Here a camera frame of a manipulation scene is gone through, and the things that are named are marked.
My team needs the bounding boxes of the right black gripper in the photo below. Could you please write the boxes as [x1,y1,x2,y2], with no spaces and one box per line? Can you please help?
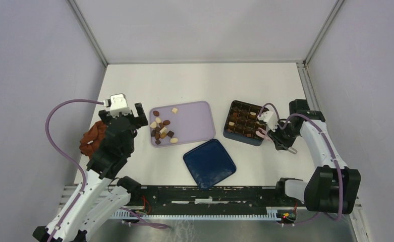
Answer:
[266,120,301,151]

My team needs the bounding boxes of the blue tin chocolate box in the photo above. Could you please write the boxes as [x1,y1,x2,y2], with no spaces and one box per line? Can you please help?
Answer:
[223,100,267,146]

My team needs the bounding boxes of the blue tin lid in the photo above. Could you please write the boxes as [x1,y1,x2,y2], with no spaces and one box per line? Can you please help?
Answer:
[183,139,237,190]

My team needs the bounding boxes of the pink tongs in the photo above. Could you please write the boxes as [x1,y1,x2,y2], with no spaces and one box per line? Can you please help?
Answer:
[255,128,298,154]

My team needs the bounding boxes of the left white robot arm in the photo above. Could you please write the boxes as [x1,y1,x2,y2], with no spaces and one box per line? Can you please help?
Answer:
[33,101,148,241]

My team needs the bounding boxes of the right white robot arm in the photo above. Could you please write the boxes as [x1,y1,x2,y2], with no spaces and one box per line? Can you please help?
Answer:
[268,99,361,215]

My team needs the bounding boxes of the purple chocolate tray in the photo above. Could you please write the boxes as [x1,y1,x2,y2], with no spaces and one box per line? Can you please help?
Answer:
[148,101,216,148]

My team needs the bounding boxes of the white oval chocolate bottom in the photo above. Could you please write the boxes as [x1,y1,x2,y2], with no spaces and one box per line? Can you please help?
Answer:
[170,138,178,144]

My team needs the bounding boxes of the brown crumpled cloth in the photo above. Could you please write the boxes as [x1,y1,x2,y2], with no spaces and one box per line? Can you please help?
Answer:
[79,120,107,159]

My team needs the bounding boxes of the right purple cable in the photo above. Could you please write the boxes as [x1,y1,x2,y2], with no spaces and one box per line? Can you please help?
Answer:
[257,102,344,226]

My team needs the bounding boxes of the purple cable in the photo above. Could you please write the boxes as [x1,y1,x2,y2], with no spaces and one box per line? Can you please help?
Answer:
[45,99,171,242]
[257,102,344,226]

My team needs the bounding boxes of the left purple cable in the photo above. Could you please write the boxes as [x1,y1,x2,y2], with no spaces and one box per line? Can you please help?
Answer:
[45,99,171,242]

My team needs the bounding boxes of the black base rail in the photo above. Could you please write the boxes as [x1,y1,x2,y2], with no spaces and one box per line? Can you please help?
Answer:
[127,186,305,216]

